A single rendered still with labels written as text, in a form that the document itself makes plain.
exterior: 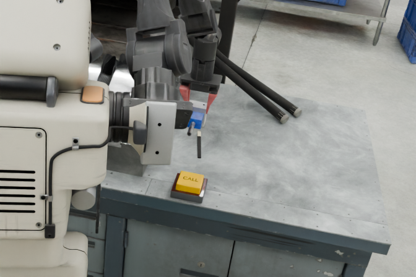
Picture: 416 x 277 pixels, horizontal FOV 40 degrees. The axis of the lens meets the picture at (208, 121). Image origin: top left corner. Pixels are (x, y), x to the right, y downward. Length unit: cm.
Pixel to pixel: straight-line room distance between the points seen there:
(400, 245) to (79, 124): 215
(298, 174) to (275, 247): 21
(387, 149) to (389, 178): 32
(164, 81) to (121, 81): 71
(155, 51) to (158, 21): 5
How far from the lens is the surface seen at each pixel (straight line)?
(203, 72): 141
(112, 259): 164
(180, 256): 159
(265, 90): 189
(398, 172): 334
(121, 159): 145
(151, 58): 99
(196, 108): 147
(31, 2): 88
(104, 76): 168
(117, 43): 225
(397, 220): 296
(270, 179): 153
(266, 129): 175
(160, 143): 93
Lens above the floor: 165
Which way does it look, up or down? 29 degrees down
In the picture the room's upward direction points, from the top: 9 degrees clockwise
